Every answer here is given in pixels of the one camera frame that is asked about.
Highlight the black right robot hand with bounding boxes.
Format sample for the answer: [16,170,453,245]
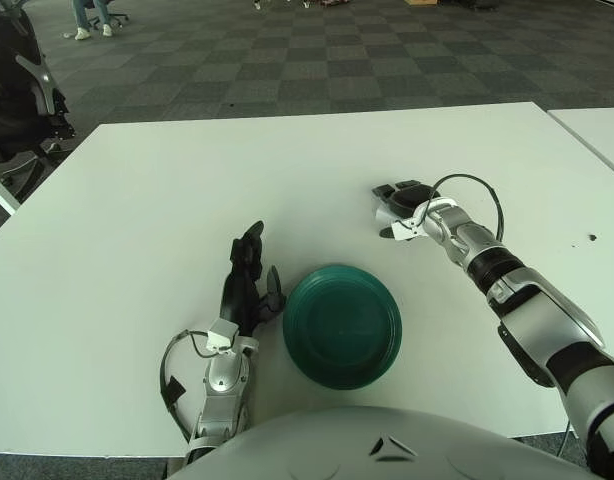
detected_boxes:
[371,178,443,240]

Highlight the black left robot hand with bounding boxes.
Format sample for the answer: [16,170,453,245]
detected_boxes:
[220,220,288,337]

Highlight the dark green round plate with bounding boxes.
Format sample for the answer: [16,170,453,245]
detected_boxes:
[282,264,403,391]

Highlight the grey robot torso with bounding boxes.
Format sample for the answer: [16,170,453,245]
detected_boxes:
[164,404,603,480]

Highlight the white neighbouring table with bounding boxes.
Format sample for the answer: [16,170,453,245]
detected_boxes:
[546,106,614,181]

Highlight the black case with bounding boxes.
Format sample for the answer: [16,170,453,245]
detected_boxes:
[439,0,498,10]

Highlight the black swivel chair base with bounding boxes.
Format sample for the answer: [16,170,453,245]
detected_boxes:
[86,0,131,29]

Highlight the person's legs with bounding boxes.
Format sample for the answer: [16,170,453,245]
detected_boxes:
[71,0,113,41]

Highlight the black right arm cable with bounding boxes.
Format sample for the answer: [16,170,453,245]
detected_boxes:
[431,173,504,241]

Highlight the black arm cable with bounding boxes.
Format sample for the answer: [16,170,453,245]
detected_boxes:
[431,173,504,241]
[159,329,211,446]

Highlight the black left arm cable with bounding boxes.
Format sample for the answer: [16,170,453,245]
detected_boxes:
[159,329,211,446]

